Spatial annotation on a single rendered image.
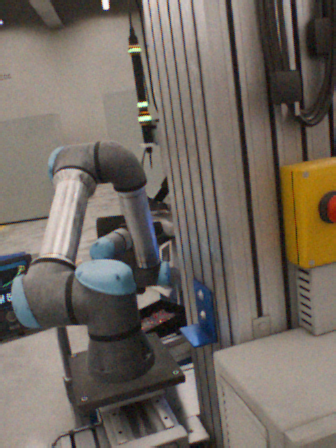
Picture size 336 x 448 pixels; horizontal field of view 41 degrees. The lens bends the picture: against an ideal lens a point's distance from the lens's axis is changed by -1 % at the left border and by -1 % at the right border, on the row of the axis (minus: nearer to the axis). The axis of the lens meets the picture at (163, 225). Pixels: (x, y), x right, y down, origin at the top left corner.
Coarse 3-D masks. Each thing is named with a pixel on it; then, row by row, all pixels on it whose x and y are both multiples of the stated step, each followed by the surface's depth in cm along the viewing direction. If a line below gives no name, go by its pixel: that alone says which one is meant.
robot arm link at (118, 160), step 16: (112, 144) 120; (112, 160) 118; (128, 160) 120; (112, 176) 120; (128, 176) 121; (144, 176) 124; (128, 192) 123; (144, 192) 127; (128, 208) 127; (144, 208) 128; (128, 224) 131; (144, 224) 130; (144, 240) 132; (144, 256) 135; (144, 272) 138; (160, 272) 138
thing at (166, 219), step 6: (156, 216) 172; (162, 216) 171; (168, 216) 170; (162, 222) 166; (168, 222) 165; (168, 228) 161; (162, 234) 159; (168, 234) 157; (174, 234) 156; (162, 240) 156; (168, 240) 155
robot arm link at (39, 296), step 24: (96, 144) 121; (72, 168) 116; (96, 168) 119; (72, 192) 113; (72, 216) 109; (48, 240) 104; (72, 240) 106; (48, 264) 97; (72, 264) 100; (24, 288) 94; (48, 288) 93; (24, 312) 93; (48, 312) 93
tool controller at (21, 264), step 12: (0, 264) 115; (12, 264) 116; (24, 264) 117; (0, 276) 115; (12, 276) 116; (0, 288) 114; (0, 300) 114; (0, 312) 114; (0, 324) 113; (12, 324) 115; (0, 336) 113
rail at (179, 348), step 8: (168, 336) 148; (176, 336) 147; (184, 336) 147; (168, 344) 144; (176, 344) 147; (184, 344) 147; (176, 352) 146; (184, 352) 149; (176, 360) 146; (64, 376) 132; (64, 384) 133; (72, 384) 132; (72, 392) 131; (72, 400) 131
